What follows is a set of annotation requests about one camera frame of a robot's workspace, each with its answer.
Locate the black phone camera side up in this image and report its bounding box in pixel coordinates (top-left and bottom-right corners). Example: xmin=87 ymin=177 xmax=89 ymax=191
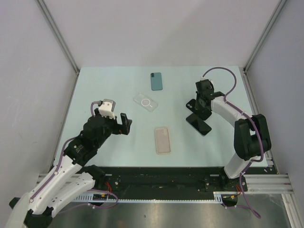
xmin=186 ymin=99 xmax=212 ymax=121

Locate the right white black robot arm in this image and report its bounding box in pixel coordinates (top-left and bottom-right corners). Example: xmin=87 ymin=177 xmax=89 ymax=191
xmin=195 ymin=79 xmax=271 ymax=190

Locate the beige phone case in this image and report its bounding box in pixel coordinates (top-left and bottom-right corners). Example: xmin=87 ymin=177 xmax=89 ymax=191
xmin=154 ymin=127 xmax=171 ymax=155

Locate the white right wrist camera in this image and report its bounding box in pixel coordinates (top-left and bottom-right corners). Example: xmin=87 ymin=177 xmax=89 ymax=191
xmin=200 ymin=76 xmax=214 ymax=84

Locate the black phone screen up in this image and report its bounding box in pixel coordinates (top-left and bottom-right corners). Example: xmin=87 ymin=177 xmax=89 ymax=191
xmin=186 ymin=114 xmax=212 ymax=136

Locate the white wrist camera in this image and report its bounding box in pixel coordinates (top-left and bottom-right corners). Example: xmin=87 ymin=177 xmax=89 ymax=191
xmin=98 ymin=99 xmax=116 ymax=120
xmin=200 ymin=76 xmax=214 ymax=84

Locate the white slotted cable duct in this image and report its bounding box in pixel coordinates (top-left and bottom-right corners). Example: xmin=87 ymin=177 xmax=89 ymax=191
xmin=71 ymin=191 xmax=238 ymax=204

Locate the left aluminium corner post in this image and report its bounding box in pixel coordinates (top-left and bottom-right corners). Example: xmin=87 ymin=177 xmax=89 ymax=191
xmin=35 ymin=0 xmax=80 ymax=76

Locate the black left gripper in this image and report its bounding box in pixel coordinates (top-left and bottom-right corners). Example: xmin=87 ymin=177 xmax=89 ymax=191
xmin=95 ymin=108 xmax=132 ymax=149

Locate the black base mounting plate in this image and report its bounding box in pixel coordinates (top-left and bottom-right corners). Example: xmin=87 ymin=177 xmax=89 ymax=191
xmin=47 ymin=166 xmax=278 ymax=200

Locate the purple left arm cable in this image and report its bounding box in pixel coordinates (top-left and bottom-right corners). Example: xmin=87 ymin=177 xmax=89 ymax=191
xmin=91 ymin=101 xmax=103 ymax=117

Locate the aluminium frame rail front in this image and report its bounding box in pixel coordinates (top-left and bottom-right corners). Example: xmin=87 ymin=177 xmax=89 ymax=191
xmin=245 ymin=174 xmax=294 ymax=194

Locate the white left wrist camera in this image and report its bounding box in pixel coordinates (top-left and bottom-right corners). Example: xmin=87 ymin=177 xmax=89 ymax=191
xmin=98 ymin=99 xmax=116 ymax=120

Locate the teal blue phone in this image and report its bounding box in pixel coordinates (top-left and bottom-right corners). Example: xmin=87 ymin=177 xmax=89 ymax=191
xmin=150 ymin=72 xmax=163 ymax=91

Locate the right aluminium corner post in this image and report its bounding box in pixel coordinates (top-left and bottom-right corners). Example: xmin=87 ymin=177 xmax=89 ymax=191
xmin=243 ymin=0 xmax=289 ymax=72

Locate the clear magsafe phone case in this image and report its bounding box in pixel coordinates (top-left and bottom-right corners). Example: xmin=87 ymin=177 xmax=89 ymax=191
xmin=133 ymin=93 xmax=158 ymax=113

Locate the aluminium corner post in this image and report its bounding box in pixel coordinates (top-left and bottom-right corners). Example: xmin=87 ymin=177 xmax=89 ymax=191
xmin=243 ymin=0 xmax=289 ymax=72
xmin=35 ymin=0 xmax=80 ymax=76

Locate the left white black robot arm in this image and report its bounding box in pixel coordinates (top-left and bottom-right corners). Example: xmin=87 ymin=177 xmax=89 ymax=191
xmin=6 ymin=110 xmax=132 ymax=228

